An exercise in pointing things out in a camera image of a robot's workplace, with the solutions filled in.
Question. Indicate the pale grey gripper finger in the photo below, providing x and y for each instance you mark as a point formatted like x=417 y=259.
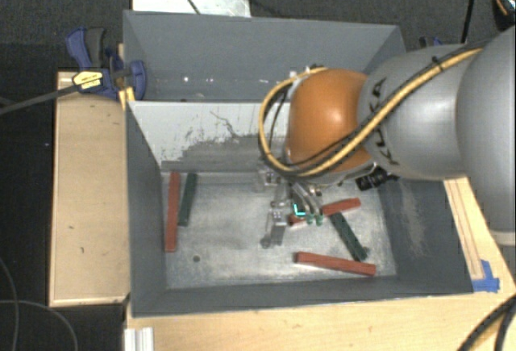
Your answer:
x=278 y=232
x=266 y=241

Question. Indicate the grey metal bin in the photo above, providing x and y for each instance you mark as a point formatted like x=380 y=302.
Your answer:
x=225 y=220

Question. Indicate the red-brown flat block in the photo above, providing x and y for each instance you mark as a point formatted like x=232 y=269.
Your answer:
x=342 y=206
x=173 y=212
x=334 y=264

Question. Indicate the dark green flat block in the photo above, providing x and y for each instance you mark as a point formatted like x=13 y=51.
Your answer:
x=188 y=200
x=350 y=238

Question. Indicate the pale wood flat board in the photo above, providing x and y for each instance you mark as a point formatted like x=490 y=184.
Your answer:
x=90 y=200

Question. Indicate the black cylinder on white bracket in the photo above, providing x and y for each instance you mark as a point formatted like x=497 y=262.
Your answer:
x=373 y=180

